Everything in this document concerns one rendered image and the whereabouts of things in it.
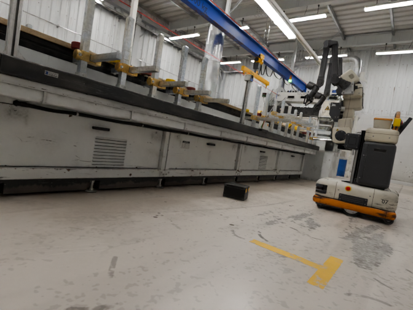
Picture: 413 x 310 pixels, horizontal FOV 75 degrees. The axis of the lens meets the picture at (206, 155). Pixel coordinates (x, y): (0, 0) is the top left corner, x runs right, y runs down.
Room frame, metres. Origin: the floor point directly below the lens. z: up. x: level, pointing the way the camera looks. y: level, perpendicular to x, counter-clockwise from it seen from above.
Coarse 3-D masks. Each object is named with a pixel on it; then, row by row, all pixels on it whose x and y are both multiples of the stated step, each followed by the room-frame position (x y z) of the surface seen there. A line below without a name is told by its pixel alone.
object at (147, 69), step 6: (138, 66) 1.60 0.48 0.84; (144, 66) 1.57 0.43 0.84; (150, 66) 1.54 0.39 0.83; (156, 66) 1.51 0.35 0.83; (114, 72) 1.74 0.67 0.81; (132, 72) 1.64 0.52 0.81; (138, 72) 1.62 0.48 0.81; (144, 72) 1.59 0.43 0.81; (150, 72) 1.57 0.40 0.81; (156, 72) 1.54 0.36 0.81
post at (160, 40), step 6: (162, 36) 1.84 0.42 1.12; (156, 42) 1.84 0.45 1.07; (162, 42) 1.84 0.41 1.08; (156, 48) 1.84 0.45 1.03; (162, 48) 1.85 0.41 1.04; (156, 54) 1.83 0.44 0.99; (156, 60) 1.83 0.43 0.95; (156, 78) 1.84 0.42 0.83; (150, 90) 1.84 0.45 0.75; (156, 90) 1.85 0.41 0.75
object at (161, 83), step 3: (162, 81) 1.84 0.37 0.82; (165, 81) 1.82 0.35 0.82; (168, 81) 1.80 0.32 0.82; (171, 81) 1.78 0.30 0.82; (174, 81) 1.77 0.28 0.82; (177, 81) 1.75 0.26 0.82; (180, 81) 1.73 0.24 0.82; (183, 81) 1.72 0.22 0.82; (141, 84) 1.96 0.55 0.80; (144, 84) 1.94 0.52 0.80; (147, 84) 1.92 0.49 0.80; (159, 84) 1.85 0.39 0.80; (162, 84) 1.83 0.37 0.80; (165, 84) 1.81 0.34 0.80; (168, 84) 1.80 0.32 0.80; (171, 84) 1.78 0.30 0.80; (174, 84) 1.77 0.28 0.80; (177, 84) 1.75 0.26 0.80; (180, 84) 1.73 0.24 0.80; (183, 84) 1.72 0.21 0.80; (186, 84) 1.72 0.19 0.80; (144, 87) 1.97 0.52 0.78
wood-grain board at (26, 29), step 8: (24, 32) 1.40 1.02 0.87; (32, 32) 1.41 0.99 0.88; (40, 32) 1.44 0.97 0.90; (48, 40) 1.48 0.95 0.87; (56, 40) 1.51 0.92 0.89; (112, 64) 1.80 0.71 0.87; (160, 80) 2.14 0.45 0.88; (184, 88) 2.36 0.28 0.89; (224, 104) 2.88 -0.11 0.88; (288, 128) 4.41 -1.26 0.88
